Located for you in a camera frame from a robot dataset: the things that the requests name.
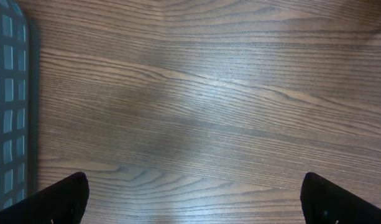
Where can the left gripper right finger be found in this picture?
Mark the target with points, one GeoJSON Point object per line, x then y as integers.
{"type": "Point", "coordinates": [324, 202]}

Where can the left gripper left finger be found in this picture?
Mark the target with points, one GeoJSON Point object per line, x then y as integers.
{"type": "Point", "coordinates": [63, 202]}

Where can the grey plastic shopping basket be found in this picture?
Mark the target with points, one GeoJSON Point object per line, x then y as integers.
{"type": "Point", "coordinates": [19, 103]}

